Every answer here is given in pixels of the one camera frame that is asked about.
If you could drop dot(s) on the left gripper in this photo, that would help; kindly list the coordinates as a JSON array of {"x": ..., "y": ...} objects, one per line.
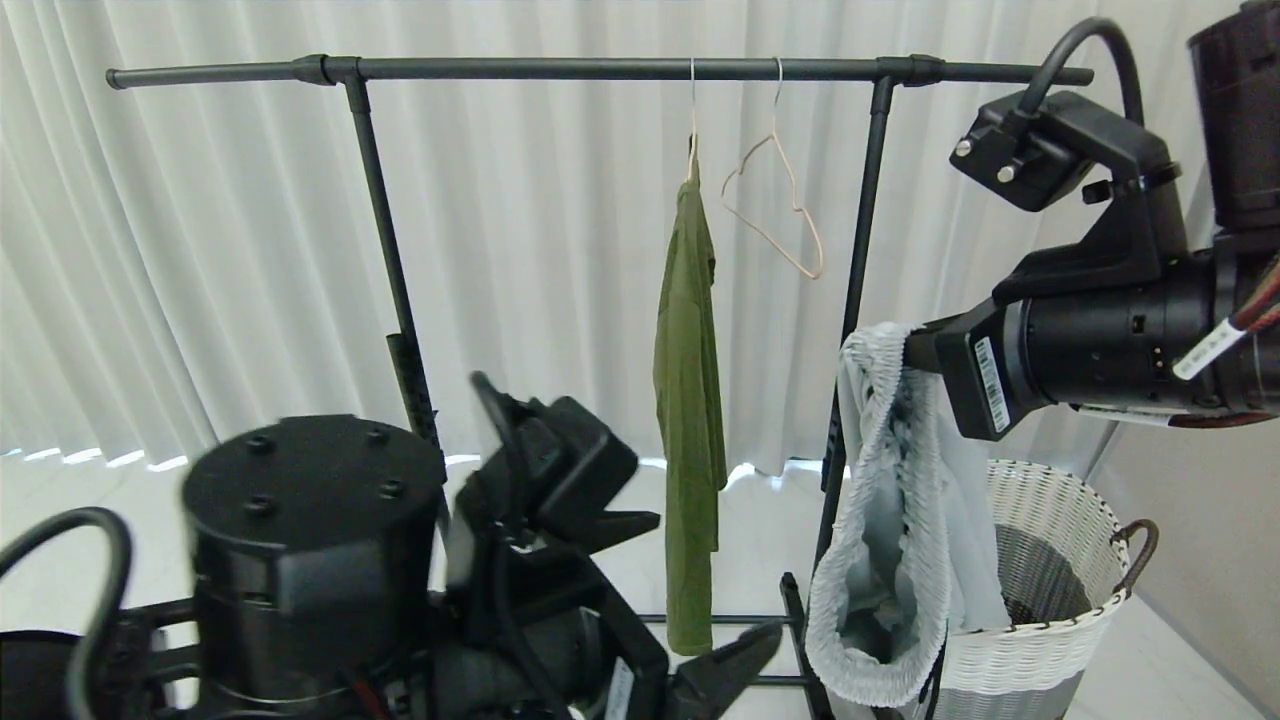
[{"x": 550, "y": 650}]

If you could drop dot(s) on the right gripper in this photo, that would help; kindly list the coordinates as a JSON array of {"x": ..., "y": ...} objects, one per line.
[{"x": 1100, "y": 340}]

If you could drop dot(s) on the pale grey garment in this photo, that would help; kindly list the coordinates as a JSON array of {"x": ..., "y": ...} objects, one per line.
[{"x": 900, "y": 560}]

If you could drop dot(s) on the green garment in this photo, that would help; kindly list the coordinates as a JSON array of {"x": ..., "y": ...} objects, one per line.
[{"x": 690, "y": 400}]

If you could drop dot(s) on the pink clothes hanger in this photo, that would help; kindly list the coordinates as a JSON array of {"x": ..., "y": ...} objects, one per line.
[
  {"x": 692, "y": 110},
  {"x": 790, "y": 200}
]

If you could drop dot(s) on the white laundry basket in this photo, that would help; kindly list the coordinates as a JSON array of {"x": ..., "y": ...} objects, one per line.
[{"x": 1050, "y": 520}]

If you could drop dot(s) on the black clothes rack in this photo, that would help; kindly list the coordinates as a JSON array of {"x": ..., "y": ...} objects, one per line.
[{"x": 550, "y": 68}]

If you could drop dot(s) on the white curtain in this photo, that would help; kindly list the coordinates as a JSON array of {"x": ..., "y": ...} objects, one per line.
[{"x": 200, "y": 200}]

